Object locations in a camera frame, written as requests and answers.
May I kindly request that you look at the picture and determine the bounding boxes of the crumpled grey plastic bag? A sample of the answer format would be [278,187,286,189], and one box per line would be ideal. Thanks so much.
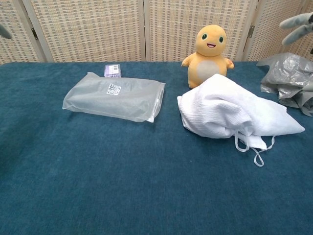
[256,51,313,117]

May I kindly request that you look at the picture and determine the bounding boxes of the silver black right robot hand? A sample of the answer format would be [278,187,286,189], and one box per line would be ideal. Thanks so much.
[279,12,313,55]

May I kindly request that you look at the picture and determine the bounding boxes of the blue felt tablecloth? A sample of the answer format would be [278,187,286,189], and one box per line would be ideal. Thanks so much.
[0,60,313,235]

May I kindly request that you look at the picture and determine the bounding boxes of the woven beige folding screen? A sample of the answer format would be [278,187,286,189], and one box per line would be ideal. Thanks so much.
[0,0,313,65]

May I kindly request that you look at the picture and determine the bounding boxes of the frosted translucent plastic bag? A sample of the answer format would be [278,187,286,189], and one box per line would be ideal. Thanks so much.
[62,71,166,124]

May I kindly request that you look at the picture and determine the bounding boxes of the orange plush dinosaur toy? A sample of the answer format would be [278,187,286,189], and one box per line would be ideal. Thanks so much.
[181,24,235,89]

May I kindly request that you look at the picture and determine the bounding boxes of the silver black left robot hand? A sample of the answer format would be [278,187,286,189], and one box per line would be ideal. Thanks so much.
[0,23,13,40]

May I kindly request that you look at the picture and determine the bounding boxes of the small purple clear case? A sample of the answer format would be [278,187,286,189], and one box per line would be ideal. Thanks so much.
[104,64,123,78]

